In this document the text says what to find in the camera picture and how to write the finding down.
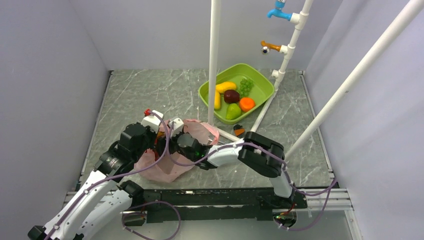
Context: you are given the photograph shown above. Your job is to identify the blue plastic faucet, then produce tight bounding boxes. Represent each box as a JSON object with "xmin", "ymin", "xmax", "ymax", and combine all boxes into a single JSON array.
[{"xmin": 266, "ymin": 0, "xmax": 293, "ymax": 21}]

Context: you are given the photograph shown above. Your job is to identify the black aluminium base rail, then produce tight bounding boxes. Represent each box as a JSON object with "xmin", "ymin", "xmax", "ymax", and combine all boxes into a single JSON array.
[{"xmin": 59, "ymin": 188, "xmax": 349, "ymax": 226}]

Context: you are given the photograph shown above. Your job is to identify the orange plastic faucet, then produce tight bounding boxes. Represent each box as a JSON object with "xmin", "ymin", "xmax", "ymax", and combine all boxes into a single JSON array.
[{"xmin": 260, "ymin": 41, "xmax": 281, "ymax": 55}]

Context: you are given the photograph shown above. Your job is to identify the small black orange brush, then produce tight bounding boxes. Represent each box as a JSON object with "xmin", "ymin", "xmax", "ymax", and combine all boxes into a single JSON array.
[{"xmin": 233, "ymin": 124, "xmax": 246, "ymax": 139}]

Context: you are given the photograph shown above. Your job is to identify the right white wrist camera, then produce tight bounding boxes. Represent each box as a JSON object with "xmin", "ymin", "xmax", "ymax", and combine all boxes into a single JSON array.
[{"xmin": 167, "ymin": 117, "xmax": 185, "ymax": 138}]

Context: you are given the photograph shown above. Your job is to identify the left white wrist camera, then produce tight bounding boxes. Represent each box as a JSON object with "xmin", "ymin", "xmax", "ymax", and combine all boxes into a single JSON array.
[{"xmin": 141, "ymin": 109, "xmax": 164, "ymax": 133}]

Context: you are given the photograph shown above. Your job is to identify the green plastic tray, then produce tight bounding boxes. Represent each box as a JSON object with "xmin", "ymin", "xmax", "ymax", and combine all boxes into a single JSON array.
[{"xmin": 198, "ymin": 63, "xmax": 275, "ymax": 125}]

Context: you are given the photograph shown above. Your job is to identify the pink plastic bag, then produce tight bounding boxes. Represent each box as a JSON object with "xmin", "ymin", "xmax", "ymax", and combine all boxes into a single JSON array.
[{"xmin": 134, "ymin": 119, "xmax": 220, "ymax": 183}]

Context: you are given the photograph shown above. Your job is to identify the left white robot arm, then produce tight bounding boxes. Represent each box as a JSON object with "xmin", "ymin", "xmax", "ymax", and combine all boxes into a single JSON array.
[{"xmin": 27, "ymin": 121, "xmax": 161, "ymax": 240}]

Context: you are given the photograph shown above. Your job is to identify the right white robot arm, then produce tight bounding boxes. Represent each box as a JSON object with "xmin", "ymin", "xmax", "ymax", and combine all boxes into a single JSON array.
[{"xmin": 155, "ymin": 131, "xmax": 295, "ymax": 208}]

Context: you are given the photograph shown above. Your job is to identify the orange fake persimmon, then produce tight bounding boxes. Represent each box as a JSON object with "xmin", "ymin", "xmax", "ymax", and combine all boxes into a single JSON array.
[{"xmin": 239, "ymin": 97, "xmax": 256, "ymax": 113}]

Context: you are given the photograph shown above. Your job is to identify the green fake pear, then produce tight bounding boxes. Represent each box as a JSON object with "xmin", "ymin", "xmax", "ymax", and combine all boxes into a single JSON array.
[{"xmin": 225, "ymin": 103, "xmax": 242, "ymax": 120}]

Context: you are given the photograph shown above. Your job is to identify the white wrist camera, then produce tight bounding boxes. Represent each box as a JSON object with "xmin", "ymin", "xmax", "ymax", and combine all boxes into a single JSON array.
[
  {"xmin": 141, "ymin": 109, "xmax": 164, "ymax": 133},
  {"xmin": 167, "ymin": 117, "xmax": 185, "ymax": 138}
]

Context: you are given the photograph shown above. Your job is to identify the yellow fake banana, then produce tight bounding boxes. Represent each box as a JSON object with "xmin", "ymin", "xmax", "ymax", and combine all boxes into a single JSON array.
[{"xmin": 214, "ymin": 90, "xmax": 222, "ymax": 110}]

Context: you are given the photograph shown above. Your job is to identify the dark red fake apple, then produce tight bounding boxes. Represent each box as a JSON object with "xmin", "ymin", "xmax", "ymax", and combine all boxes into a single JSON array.
[{"xmin": 223, "ymin": 89, "xmax": 241, "ymax": 104}]

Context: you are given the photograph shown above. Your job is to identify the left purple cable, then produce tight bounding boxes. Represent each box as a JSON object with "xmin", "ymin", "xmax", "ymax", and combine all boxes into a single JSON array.
[{"xmin": 43, "ymin": 110, "xmax": 182, "ymax": 240}]

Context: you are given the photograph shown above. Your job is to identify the white diagonal pole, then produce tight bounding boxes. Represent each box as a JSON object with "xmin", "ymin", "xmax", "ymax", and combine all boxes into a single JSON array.
[{"xmin": 285, "ymin": 0, "xmax": 424, "ymax": 160}]

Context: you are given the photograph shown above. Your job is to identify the green fake grapes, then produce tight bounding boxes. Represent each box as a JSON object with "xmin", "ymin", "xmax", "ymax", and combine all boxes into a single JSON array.
[{"xmin": 237, "ymin": 78, "xmax": 254, "ymax": 98}]

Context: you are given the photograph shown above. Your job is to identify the yellow fake mango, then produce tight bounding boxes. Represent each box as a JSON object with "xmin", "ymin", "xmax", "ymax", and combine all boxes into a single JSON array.
[{"xmin": 215, "ymin": 81, "xmax": 237, "ymax": 94}]

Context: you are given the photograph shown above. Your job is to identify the white PVC pipe frame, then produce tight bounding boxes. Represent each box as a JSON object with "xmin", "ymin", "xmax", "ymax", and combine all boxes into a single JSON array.
[{"xmin": 207, "ymin": 0, "xmax": 314, "ymax": 141}]

